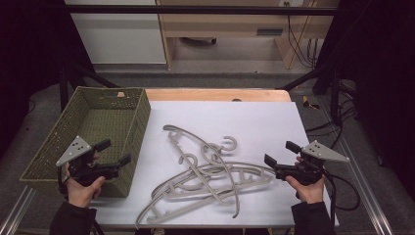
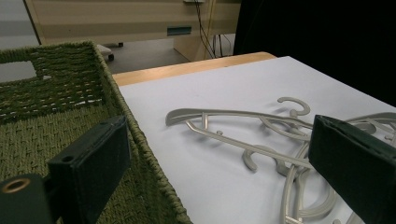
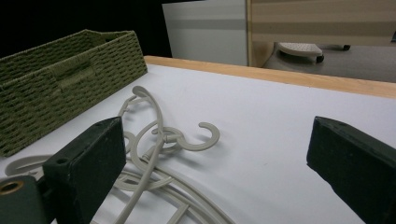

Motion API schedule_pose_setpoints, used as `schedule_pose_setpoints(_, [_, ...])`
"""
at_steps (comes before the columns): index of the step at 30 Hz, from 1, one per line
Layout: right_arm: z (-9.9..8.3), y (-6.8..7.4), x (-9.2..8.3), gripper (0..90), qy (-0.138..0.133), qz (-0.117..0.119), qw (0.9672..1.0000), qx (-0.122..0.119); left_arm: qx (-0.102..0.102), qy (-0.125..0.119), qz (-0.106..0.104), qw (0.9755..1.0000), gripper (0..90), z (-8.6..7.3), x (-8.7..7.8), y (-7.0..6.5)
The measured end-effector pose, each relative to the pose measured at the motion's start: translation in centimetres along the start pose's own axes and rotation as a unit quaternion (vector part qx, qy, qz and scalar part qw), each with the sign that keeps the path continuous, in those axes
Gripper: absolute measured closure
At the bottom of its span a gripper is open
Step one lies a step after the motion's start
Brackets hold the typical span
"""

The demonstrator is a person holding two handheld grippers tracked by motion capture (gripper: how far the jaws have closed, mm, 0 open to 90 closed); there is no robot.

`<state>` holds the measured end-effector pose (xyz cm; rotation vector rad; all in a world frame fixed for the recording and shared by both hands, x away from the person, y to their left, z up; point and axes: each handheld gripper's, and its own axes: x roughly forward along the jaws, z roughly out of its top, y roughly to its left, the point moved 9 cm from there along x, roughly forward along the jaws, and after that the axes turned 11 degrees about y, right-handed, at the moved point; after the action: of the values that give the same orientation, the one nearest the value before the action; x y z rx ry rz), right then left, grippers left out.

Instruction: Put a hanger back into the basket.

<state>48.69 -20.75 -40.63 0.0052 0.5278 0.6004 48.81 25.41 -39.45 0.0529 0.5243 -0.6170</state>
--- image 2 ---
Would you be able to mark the white table sheet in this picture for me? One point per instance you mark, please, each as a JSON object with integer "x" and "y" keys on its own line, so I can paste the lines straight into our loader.
{"x": 218, "y": 90}

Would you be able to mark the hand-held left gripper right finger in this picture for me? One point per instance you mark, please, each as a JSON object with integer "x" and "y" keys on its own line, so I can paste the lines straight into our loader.
{"x": 358, "y": 165}

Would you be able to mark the black curtain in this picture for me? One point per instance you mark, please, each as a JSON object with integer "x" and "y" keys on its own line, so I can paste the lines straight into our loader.
{"x": 311, "y": 37}

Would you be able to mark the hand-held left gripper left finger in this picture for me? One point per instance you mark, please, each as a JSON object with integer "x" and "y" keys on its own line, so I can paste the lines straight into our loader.
{"x": 93, "y": 168}

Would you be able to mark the grey plastic clothes hanger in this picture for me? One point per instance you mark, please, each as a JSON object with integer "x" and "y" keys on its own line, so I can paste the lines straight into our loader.
{"x": 218, "y": 113}
{"x": 250, "y": 161}

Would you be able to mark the green woven basket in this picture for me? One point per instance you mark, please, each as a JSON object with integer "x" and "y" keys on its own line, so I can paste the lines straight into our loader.
{"x": 37, "y": 133}

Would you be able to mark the light wooden desk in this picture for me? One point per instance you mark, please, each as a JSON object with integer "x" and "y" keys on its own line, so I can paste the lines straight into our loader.
{"x": 109, "y": 18}

